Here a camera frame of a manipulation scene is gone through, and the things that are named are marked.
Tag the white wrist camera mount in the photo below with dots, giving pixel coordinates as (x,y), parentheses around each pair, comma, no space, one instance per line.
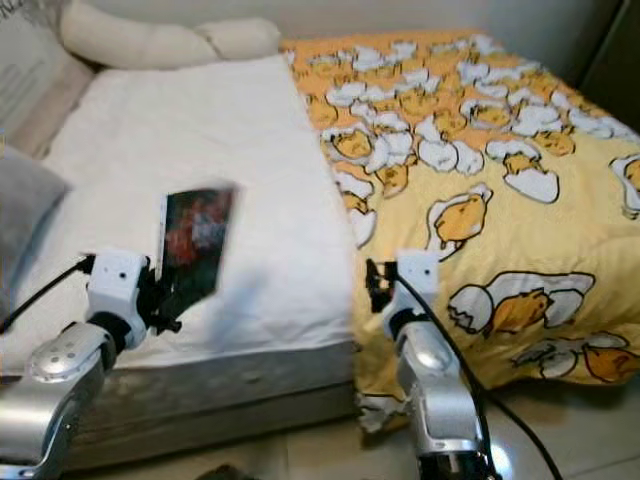
(117,285)
(418,280)

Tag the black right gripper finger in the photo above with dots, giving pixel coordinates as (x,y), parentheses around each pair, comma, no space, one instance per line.
(376,302)
(372,274)

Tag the printed beige headboard cushion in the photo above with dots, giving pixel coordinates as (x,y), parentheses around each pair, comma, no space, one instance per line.
(30,70)

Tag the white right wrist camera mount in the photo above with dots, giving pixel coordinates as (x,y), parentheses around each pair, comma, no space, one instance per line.
(418,280)

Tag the black robot left foot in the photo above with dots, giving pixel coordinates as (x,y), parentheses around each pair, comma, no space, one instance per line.
(225,473)

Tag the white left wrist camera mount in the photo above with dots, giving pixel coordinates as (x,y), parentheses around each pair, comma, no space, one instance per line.
(117,285)

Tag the dark red cover book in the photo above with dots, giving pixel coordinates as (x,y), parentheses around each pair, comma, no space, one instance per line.
(200,245)

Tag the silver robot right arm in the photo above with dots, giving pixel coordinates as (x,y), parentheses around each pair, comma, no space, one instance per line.
(435,390)

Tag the white quilted mattress pad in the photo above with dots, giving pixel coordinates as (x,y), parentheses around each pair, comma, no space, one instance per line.
(190,140)

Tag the grey plush pillow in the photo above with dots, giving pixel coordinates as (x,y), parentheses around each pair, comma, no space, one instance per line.
(25,220)

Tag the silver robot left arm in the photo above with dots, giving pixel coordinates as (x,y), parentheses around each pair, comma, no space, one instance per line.
(60,390)

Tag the yellow duck print quilt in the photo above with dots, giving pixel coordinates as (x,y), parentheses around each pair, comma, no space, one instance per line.
(460,150)

